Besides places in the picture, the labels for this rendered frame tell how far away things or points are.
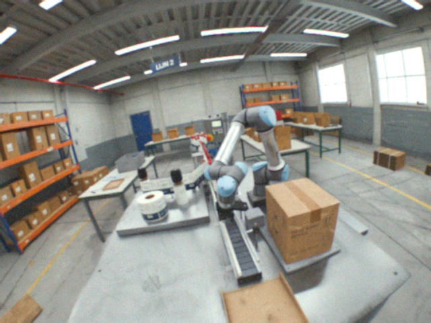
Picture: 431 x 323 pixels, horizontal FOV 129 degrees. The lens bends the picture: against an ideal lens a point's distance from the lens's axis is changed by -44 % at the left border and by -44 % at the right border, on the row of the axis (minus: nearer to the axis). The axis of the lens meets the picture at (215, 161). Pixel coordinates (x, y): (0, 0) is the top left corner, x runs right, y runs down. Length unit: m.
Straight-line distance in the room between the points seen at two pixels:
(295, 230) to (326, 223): 0.15
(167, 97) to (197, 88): 1.51
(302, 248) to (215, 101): 8.45
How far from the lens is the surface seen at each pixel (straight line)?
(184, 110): 8.93
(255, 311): 0.78
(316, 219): 0.79
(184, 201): 1.35
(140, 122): 9.34
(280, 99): 9.02
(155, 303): 0.89
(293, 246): 0.82
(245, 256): 0.90
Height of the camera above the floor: 1.53
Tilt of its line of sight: 16 degrees down
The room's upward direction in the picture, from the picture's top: 9 degrees counter-clockwise
